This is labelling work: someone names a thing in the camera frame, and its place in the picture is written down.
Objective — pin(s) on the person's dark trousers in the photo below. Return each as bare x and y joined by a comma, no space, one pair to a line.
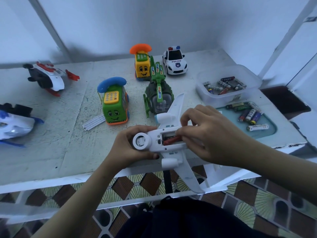
193,219

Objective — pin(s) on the white battery cover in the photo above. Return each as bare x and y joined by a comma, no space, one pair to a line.
94,122

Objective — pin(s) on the green orange toy car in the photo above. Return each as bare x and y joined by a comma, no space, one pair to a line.
114,109

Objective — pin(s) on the white toy airplane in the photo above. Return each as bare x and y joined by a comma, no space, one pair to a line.
171,119

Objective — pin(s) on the yellow orange toy car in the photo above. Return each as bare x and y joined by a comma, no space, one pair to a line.
142,66

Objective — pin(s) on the person's left hand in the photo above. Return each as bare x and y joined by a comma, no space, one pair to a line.
126,148

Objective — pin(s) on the red white toy vehicle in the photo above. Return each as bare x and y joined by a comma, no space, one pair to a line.
49,77

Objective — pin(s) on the white blue toy vehicle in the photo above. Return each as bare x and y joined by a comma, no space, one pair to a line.
15,126

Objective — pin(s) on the dark green toy helicopter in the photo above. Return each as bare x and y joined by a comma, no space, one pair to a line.
158,96

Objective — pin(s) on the dark brown storage box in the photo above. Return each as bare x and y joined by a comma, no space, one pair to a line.
285,100

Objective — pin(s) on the pile of batteries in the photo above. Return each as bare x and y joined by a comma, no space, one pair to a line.
250,115

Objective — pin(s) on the person's left forearm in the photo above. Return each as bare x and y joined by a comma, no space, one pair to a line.
72,205

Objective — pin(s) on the red battery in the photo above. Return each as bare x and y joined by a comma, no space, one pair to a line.
171,140

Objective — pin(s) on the clear plastic container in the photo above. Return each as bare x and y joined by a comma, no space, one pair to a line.
205,99

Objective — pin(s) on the person's right hand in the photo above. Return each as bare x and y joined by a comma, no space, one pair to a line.
218,136

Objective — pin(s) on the teal container lid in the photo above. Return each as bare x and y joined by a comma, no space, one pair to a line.
270,133

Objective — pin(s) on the black white toy car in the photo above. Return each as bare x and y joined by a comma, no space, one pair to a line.
175,62

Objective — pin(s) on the heap of mixed batteries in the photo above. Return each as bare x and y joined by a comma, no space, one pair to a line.
225,85

